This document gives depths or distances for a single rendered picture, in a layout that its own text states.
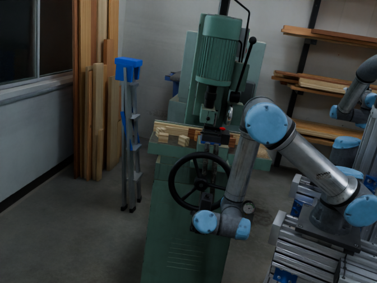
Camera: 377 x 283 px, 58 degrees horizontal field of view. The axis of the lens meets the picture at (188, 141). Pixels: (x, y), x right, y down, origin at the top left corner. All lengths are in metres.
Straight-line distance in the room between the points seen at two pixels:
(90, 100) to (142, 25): 1.53
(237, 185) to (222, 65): 0.62
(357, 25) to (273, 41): 0.86
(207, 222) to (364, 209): 0.49
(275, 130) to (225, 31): 0.72
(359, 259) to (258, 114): 0.68
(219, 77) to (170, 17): 2.57
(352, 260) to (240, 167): 0.53
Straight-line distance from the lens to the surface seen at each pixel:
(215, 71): 1.64
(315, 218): 1.39
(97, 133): 3.12
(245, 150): 1.21
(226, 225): 1.19
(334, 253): 1.42
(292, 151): 1.08
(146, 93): 4.29
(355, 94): 1.90
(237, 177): 1.24
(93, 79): 2.99
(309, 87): 3.63
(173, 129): 1.77
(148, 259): 1.96
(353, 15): 4.18
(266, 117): 1.02
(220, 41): 1.63
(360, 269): 1.41
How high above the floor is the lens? 1.45
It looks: 19 degrees down
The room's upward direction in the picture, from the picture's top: 9 degrees clockwise
